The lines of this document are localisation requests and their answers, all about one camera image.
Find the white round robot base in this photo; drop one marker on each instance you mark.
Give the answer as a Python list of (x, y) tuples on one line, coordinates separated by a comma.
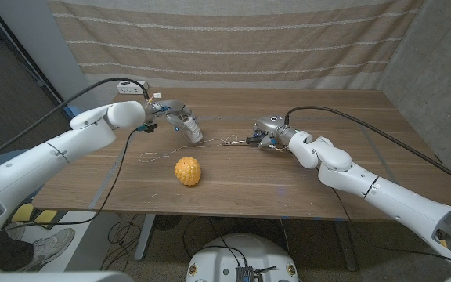
[(241, 254)]

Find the white power strip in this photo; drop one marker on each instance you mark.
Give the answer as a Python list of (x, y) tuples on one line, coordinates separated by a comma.
[(132, 87)]

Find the beige striped backdrop cloth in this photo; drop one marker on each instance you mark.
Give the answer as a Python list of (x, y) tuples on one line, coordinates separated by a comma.
[(229, 39)]

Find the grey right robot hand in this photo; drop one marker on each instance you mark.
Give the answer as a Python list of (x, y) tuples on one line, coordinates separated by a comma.
[(270, 131)]

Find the yellow bumpy ball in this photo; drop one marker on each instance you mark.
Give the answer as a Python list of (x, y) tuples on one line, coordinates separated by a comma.
[(188, 171)]

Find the yellow floor item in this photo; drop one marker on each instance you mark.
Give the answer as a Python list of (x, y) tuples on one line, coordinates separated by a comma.
[(33, 214)]

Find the grey sneaker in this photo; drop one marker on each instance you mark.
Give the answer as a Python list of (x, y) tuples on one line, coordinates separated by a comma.
[(49, 246)]

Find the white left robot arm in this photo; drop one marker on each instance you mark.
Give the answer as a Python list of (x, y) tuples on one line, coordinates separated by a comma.
[(45, 160)]

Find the grey tape outline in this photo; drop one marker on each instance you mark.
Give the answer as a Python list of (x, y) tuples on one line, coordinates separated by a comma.
[(108, 180)]

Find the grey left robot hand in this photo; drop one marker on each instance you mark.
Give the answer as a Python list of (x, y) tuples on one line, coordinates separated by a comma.
[(170, 109)]

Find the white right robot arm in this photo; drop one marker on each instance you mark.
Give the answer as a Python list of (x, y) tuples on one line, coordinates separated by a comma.
[(386, 188)]

